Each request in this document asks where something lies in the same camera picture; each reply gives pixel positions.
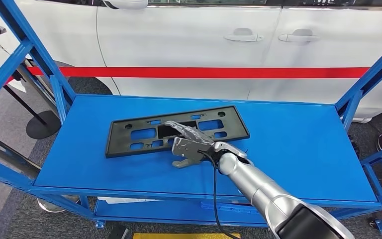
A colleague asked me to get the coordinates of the black plastic licence plate frame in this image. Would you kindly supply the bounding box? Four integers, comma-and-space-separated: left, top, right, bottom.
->
105, 105, 250, 159

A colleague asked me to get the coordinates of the white car door handle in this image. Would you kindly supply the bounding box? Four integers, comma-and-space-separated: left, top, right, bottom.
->
278, 28, 321, 43
224, 28, 264, 42

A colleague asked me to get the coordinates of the white car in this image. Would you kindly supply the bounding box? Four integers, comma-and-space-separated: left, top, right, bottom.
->
0, 0, 382, 123

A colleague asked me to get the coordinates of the grey belt stanchion post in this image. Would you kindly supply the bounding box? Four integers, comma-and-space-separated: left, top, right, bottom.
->
13, 59, 60, 110

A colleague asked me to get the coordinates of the white car side mirror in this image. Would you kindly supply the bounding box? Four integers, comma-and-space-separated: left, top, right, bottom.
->
101, 0, 149, 10

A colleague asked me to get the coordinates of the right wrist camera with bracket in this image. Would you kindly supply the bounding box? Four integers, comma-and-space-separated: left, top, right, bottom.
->
172, 136, 213, 163

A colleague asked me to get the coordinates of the black camera cable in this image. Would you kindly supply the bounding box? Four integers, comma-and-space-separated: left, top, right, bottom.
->
196, 149, 242, 239

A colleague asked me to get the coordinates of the red barrier belt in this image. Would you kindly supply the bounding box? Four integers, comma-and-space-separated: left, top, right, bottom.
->
0, 66, 382, 91

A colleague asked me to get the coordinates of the chrome base stanchion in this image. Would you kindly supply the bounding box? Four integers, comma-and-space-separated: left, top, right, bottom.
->
0, 127, 81, 215

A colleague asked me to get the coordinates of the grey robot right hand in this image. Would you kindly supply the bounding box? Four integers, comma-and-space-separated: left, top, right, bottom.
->
164, 120, 216, 169

